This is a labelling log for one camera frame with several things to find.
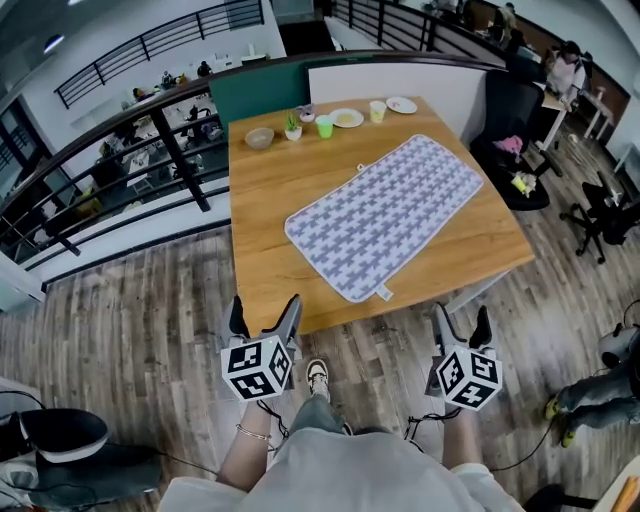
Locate person's left forearm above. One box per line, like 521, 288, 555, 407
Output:
217, 399, 274, 494

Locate person's left shoe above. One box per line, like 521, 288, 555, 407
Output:
305, 357, 332, 401

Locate green partition panel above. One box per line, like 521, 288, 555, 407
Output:
208, 62, 310, 156

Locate purple white patterned towel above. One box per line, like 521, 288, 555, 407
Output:
283, 133, 485, 305

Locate clear beige bowl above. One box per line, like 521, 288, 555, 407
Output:
244, 126, 275, 150

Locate black office chair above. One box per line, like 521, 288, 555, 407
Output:
559, 172, 640, 265
469, 68, 564, 211

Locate white plate with yellow food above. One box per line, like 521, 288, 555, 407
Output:
329, 107, 365, 128

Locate person's right forearm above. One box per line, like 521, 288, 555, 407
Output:
439, 407, 484, 471

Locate black floor cable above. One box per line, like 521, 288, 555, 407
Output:
492, 419, 556, 474

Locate pink cloth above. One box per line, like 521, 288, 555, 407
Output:
492, 135, 524, 156

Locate yellow wrapped flower bundle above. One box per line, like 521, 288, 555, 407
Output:
510, 170, 537, 197

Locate white grey hand-held device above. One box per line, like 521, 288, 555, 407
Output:
598, 323, 640, 369

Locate right hand-held gripper black cable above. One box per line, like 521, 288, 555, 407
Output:
402, 405, 464, 454

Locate white table leg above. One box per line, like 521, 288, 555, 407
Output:
444, 269, 511, 315

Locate person's grey jeans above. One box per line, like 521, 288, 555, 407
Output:
289, 394, 396, 437

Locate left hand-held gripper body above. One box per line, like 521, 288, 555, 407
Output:
219, 333, 304, 402

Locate white partition panel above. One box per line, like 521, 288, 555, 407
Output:
307, 62, 489, 146

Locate orange object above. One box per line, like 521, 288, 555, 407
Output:
619, 474, 640, 509

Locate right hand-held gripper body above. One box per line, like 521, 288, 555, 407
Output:
424, 343, 504, 412

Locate black round stool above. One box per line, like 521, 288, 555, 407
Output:
524, 482, 599, 512

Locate black straight railing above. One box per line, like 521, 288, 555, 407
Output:
332, 0, 506, 64
53, 0, 265, 110

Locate thin metal bracelet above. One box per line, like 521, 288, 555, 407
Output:
234, 423, 272, 442

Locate small white-legged desk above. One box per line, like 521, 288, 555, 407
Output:
582, 85, 616, 141
542, 92, 569, 151

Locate white round table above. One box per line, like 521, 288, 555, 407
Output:
597, 469, 640, 512

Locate left hand-held gripper black cable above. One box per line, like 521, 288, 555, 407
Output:
255, 399, 292, 454

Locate hand-held gripper black cable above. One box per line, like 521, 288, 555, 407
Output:
255, 399, 292, 454
402, 405, 464, 454

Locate person's white shirt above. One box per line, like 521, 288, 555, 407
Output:
159, 427, 526, 512

